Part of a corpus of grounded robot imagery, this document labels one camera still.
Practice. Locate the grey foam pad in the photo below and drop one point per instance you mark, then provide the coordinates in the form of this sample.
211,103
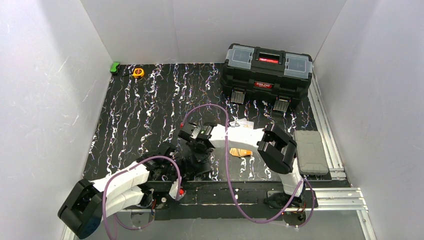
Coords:
310,153

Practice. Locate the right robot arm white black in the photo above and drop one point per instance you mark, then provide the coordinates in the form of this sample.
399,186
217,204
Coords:
276,148

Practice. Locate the green small object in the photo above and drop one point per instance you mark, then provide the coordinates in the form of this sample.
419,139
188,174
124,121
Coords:
114,69

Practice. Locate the white card on table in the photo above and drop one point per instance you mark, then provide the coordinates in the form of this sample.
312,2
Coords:
242,123

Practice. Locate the black toolbox with red handle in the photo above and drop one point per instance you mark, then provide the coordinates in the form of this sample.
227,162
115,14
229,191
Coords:
278,77

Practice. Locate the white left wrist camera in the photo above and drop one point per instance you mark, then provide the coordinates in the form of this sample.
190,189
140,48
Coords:
176,192

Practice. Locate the aluminium frame rail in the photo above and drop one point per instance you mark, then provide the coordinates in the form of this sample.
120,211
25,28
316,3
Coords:
333,158

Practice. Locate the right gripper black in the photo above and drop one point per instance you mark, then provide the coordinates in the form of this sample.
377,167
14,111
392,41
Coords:
185,133

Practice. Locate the orange object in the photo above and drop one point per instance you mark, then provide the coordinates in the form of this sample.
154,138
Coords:
240,153

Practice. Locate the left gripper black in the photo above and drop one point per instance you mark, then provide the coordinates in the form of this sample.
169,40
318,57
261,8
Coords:
167,171

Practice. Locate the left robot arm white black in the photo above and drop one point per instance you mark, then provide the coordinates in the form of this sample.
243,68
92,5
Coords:
91,202

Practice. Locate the yellow tape measure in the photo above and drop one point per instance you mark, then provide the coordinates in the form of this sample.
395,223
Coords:
138,73

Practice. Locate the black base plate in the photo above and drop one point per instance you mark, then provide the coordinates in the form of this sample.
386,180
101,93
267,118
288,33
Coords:
213,200

